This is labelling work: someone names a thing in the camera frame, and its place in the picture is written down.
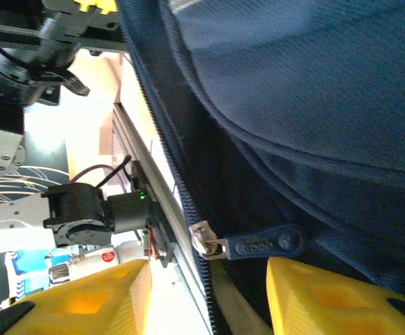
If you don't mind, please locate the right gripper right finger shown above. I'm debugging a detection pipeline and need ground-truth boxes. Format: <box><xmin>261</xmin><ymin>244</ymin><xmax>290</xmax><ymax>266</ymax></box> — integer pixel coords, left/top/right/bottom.
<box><xmin>266</xmin><ymin>256</ymin><xmax>405</xmax><ymax>335</ymax></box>

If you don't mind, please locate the navy blue backpack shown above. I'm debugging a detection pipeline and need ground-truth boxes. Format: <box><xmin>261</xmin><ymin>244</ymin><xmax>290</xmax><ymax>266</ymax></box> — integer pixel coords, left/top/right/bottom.
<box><xmin>116</xmin><ymin>0</ymin><xmax>405</xmax><ymax>335</ymax></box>

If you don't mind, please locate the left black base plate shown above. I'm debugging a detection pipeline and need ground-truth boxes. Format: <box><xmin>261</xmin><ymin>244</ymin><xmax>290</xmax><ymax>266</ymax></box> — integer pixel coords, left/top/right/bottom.
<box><xmin>130</xmin><ymin>159</ymin><xmax>177</xmax><ymax>269</ymax></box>

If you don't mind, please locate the white bottle red label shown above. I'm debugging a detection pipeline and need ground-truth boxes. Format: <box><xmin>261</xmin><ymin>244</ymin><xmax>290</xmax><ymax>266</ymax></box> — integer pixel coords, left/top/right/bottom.
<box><xmin>47</xmin><ymin>244</ymin><xmax>119</xmax><ymax>285</ymax></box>

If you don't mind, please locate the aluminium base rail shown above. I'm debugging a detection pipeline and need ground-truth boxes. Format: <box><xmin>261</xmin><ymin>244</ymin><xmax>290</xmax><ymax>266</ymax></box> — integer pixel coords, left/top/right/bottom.
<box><xmin>111</xmin><ymin>103</ymin><xmax>213</xmax><ymax>335</ymax></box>

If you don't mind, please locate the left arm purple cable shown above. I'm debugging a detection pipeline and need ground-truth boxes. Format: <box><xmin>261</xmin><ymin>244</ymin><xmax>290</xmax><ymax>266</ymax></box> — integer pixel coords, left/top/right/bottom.
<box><xmin>68</xmin><ymin>163</ymin><xmax>128</xmax><ymax>193</ymax></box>

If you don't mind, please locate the white blue printed box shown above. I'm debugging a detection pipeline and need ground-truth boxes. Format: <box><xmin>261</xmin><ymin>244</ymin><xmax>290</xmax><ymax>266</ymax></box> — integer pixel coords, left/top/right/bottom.
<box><xmin>5</xmin><ymin>249</ymin><xmax>52</xmax><ymax>308</ymax></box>

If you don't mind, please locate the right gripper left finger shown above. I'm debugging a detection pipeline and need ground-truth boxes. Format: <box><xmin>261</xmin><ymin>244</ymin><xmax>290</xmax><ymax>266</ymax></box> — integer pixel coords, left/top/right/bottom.
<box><xmin>0</xmin><ymin>260</ymin><xmax>153</xmax><ymax>335</ymax></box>

